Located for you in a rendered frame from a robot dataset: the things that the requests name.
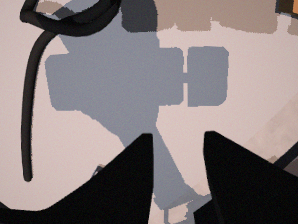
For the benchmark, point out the grey rectangular bar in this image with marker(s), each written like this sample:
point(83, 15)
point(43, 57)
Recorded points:
point(97, 170)

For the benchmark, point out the black rope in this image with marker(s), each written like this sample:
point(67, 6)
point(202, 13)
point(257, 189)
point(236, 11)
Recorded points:
point(84, 23)

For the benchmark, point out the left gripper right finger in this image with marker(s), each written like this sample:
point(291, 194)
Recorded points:
point(246, 188)

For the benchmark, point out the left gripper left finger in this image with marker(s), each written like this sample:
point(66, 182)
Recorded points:
point(120, 193)

